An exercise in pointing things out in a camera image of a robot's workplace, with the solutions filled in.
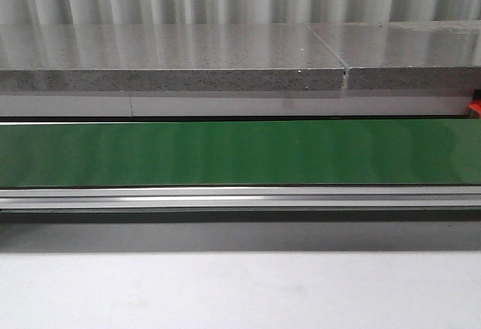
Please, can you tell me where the green conveyor belt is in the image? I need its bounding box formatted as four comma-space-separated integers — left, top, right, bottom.
1, 119, 480, 188

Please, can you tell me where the grey stone slab right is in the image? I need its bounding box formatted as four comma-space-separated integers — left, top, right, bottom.
310, 22, 480, 96

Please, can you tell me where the grey stone slab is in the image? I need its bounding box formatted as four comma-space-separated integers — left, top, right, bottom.
310, 22, 480, 96
1, 24, 344, 92

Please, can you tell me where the grey stone slab left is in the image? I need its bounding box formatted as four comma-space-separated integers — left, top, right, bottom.
1, 24, 344, 92

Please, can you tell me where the red plastic tray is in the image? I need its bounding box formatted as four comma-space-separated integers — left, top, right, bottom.
468, 100, 481, 119

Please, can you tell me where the aluminium conveyor side rail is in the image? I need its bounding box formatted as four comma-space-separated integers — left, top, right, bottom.
1, 185, 480, 223

